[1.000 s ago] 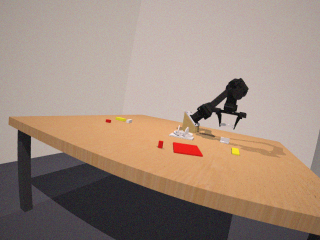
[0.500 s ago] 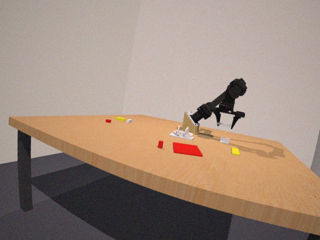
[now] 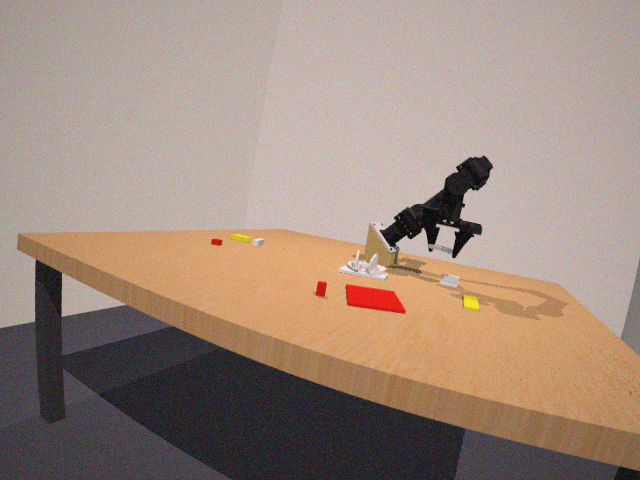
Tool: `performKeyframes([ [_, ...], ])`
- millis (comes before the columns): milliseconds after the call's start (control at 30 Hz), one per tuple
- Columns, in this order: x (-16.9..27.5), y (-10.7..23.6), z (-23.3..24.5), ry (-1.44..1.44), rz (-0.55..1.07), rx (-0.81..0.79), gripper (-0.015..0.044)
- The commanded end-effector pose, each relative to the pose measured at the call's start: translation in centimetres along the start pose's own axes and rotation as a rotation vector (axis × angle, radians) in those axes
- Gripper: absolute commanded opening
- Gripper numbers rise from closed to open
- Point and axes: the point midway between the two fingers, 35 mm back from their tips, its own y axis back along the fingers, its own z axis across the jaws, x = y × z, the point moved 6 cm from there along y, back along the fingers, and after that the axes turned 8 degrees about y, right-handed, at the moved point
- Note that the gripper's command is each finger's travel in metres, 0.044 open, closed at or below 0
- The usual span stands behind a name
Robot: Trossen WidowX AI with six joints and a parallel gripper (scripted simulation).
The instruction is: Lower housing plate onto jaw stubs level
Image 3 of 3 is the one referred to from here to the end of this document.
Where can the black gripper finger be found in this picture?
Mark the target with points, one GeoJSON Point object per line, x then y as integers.
{"type": "Point", "coordinates": [432, 233]}
{"type": "Point", "coordinates": [460, 241]}

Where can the red flat plate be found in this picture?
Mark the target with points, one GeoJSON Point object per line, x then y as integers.
{"type": "Point", "coordinates": [372, 298]}

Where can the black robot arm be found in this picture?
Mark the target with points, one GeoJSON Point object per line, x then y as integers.
{"type": "Point", "coordinates": [473, 173]}

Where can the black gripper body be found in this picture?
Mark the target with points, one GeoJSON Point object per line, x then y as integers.
{"type": "Point", "coordinates": [463, 226]}

